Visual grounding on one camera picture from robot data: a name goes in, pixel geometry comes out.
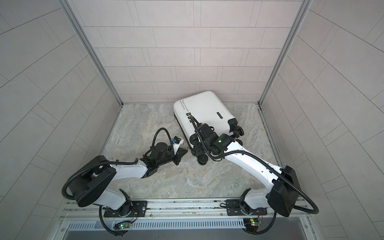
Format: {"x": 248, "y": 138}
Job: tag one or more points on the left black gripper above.
{"x": 178, "y": 155}

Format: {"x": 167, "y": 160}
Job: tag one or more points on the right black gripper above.
{"x": 198, "y": 141}

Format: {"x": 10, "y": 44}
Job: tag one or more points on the white suitcase with black lining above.
{"x": 205, "y": 108}

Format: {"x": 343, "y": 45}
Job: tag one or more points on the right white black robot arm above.
{"x": 281, "y": 190}

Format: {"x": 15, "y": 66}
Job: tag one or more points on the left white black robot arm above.
{"x": 89, "y": 185}

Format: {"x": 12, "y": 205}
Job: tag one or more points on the left circuit board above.
{"x": 122, "y": 225}

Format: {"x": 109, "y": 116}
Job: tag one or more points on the circuit board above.
{"x": 122, "y": 225}
{"x": 252, "y": 225}

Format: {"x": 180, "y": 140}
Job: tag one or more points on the right circuit board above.
{"x": 252, "y": 225}

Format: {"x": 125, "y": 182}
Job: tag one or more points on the left corner metal profile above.
{"x": 87, "y": 45}

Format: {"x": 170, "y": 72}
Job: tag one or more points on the corner metal profile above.
{"x": 288, "y": 42}
{"x": 87, "y": 45}

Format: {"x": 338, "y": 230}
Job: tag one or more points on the right corner metal profile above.
{"x": 288, "y": 42}

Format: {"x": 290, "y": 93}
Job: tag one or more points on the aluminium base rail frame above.
{"x": 182, "y": 219}

